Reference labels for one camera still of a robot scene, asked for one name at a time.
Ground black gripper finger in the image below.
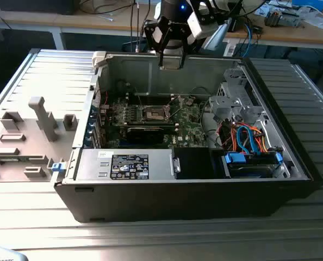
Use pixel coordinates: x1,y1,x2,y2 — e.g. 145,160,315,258
144,18,168,68
177,26,191,69

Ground CPU with silver top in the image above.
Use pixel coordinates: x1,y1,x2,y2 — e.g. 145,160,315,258
160,61,183,71

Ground metal socket cover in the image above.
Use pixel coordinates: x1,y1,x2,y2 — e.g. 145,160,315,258
163,95,184,120

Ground wire locking lever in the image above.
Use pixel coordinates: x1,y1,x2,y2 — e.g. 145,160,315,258
135,86,145,110
171,104,191,120

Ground CPU socket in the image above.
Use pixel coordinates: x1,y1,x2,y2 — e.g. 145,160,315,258
141,104,172,122

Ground black upright box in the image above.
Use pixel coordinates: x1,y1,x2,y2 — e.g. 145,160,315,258
226,10,244,33

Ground metal drive cage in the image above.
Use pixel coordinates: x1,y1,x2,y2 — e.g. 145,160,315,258
208,67,268,123

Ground green motherboard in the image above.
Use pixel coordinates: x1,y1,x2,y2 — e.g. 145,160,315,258
107,94,210,149

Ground black heat sink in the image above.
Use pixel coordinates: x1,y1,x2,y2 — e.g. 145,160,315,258
264,7,283,27

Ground black graphics card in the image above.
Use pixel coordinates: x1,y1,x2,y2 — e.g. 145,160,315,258
119,125,166,145

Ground wooden desk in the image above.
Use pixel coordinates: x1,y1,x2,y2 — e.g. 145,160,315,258
222,0,323,51
0,0,162,51

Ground grey metal drive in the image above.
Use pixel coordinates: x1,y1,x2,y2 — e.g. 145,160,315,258
280,9,301,27

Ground black flat device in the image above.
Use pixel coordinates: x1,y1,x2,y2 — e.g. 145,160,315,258
0,0,78,16

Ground hard disk in blue carrier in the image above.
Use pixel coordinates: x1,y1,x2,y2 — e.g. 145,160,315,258
221,151,284,179

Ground blue box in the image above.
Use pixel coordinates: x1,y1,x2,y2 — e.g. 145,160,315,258
291,0,323,11

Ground white paper sheets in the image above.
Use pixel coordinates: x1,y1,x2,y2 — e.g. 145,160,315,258
300,7,323,29

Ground silver power supply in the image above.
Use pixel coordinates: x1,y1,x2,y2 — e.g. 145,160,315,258
74,148,178,182

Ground grey parts rack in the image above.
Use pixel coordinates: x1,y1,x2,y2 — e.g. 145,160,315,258
0,96,80,183

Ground black PC case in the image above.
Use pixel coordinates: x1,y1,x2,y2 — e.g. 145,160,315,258
54,50,323,223

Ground green RAM stick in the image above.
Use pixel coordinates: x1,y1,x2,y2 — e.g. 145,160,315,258
0,156,32,164

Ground grey device with lettering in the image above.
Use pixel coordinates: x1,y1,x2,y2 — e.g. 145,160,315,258
0,246,29,261

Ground black cable with metal plug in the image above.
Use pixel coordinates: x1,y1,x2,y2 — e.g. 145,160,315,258
130,0,146,54

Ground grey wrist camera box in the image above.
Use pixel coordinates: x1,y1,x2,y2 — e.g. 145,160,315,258
187,7,220,39

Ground blue wire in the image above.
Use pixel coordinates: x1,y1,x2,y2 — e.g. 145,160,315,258
235,124,259,156

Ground orange wire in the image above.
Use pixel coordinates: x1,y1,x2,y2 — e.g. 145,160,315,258
230,122,271,154

